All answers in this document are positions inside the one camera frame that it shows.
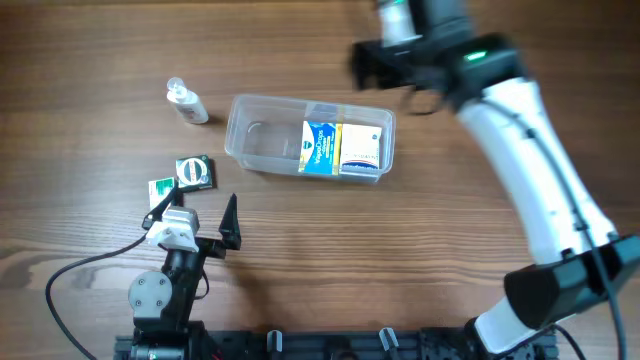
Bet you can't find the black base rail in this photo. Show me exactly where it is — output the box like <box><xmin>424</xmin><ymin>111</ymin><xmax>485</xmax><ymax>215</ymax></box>
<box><xmin>113</xmin><ymin>327</ymin><xmax>559</xmax><ymax>360</ymax></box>

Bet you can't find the dark green round-logo box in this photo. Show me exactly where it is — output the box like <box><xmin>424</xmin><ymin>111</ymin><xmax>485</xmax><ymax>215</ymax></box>
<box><xmin>176</xmin><ymin>155</ymin><xmax>214</xmax><ymax>192</ymax></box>

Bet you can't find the clear plastic container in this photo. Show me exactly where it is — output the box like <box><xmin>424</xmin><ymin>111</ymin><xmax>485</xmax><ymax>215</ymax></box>
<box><xmin>225</xmin><ymin>94</ymin><xmax>396</xmax><ymax>183</ymax></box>

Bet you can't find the blue yellow VapoDrops box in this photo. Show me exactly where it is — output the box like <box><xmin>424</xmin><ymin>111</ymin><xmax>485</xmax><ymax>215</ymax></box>
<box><xmin>298</xmin><ymin>120</ymin><xmax>343</xmax><ymax>176</ymax></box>

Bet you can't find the white green flat box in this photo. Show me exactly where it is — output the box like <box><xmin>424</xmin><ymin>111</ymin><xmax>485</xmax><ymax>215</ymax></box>
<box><xmin>148</xmin><ymin>177</ymin><xmax>176</xmax><ymax>210</ymax></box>

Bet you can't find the white sanitizer bottle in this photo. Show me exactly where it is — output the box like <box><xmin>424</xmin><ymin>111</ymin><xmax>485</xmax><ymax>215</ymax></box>
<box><xmin>166</xmin><ymin>77</ymin><xmax>209</xmax><ymax>124</ymax></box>

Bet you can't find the left black cable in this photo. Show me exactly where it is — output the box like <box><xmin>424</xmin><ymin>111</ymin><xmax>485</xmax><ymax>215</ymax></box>
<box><xmin>44</xmin><ymin>212</ymin><xmax>161</xmax><ymax>360</ymax></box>

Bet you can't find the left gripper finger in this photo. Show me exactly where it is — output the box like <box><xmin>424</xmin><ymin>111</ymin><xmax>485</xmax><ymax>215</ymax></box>
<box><xmin>219</xmin><ymin>193</ymin><xmax>241</xmax><ymax>241</ymax></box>
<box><xmin>147</xmin><ymin>187</ymin><xmax>181</xmax><ymax>223</ymax></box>

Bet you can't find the white Hansaplast plaster box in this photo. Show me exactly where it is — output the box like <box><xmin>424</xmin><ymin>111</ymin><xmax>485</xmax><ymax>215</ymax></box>
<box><xmin>339</xmin><ymin>124</ymin><xmax>382</xmax><ymax>178</ymax></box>

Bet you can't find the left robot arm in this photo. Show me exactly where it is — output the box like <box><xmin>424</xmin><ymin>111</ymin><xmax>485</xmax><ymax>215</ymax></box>
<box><xmin>114</xmin><ymin>187</ymin><xmax>241</xmax><ymax>360</ymax></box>

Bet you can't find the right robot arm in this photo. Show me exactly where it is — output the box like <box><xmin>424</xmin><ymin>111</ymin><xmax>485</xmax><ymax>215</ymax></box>
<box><xmin>351</xmin><ymin>33</ymin><xmax>639</xmax><ymax>359</ymax></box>

